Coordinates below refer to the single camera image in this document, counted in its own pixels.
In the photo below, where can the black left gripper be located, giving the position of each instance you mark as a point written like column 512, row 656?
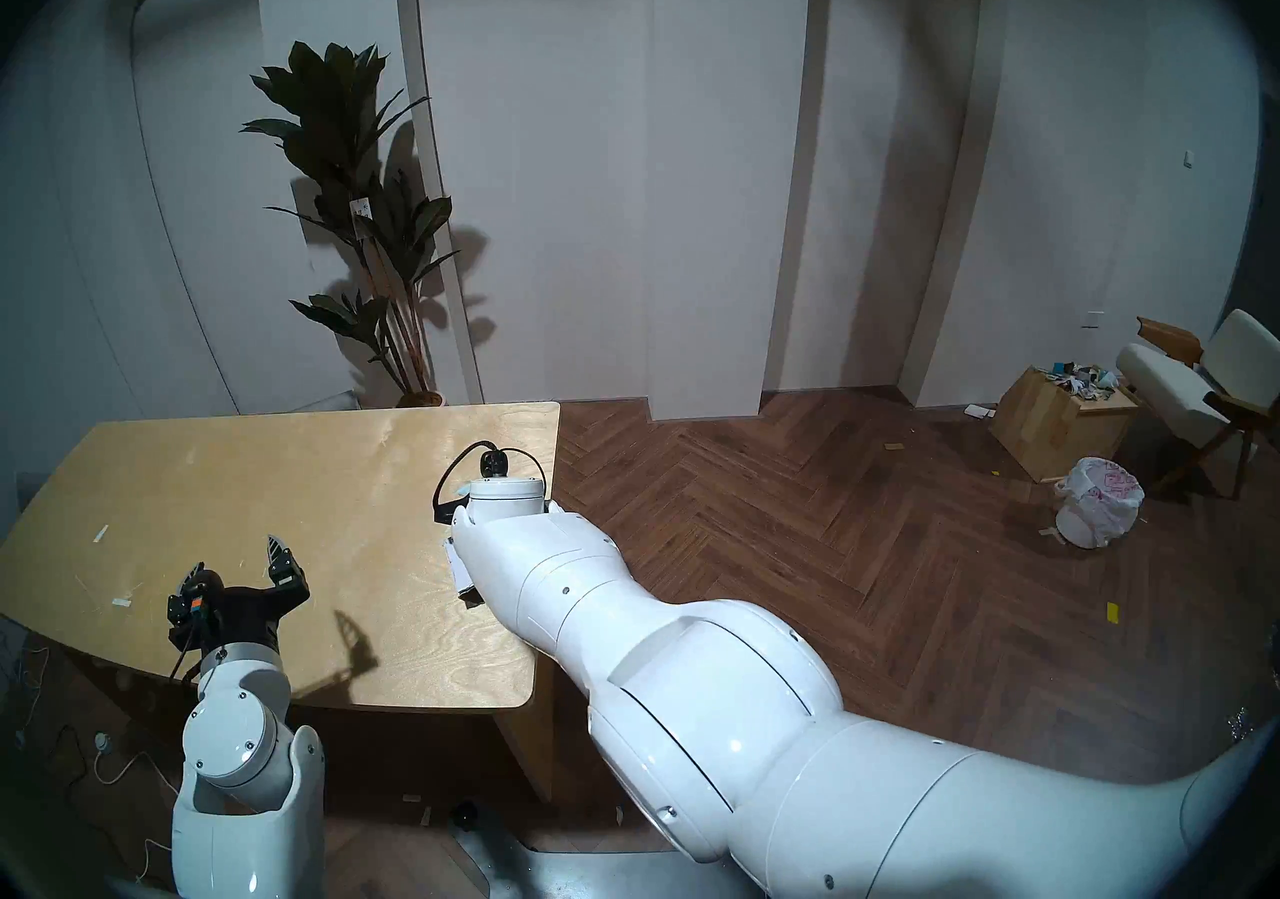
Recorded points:
column 245, row 622

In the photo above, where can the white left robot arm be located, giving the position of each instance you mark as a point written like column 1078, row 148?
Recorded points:
column 240, row 737

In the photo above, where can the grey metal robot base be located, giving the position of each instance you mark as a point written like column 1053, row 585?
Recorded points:
column 560, row 872

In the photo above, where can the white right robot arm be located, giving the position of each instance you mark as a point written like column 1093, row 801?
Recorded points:
column 720, row 687

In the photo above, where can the bin with white plastic bag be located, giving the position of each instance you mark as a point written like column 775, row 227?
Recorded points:
column 1098, row 502

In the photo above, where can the pile of mixed small trash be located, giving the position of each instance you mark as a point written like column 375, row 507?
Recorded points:
column 1080, row 379

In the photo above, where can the light wooden table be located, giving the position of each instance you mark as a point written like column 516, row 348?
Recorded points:
column 300, row 487

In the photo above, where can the tall green potted plant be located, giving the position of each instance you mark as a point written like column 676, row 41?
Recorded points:
column 335, row 127

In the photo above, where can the white paper piece on floor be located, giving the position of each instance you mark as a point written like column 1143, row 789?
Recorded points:
column 980, row 411

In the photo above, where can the wooden cube box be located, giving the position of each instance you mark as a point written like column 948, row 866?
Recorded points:
column 1050, row 432

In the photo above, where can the cream cushioned wooden armchair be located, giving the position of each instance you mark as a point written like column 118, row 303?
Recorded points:
column 1175, row 387

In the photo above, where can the shiny crumpled plastic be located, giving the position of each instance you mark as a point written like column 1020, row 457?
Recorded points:
column 1240, row 725

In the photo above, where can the dark grey door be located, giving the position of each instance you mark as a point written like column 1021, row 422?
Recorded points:
column 1262, row 287

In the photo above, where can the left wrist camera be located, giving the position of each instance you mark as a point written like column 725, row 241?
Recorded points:
column 190, row 612

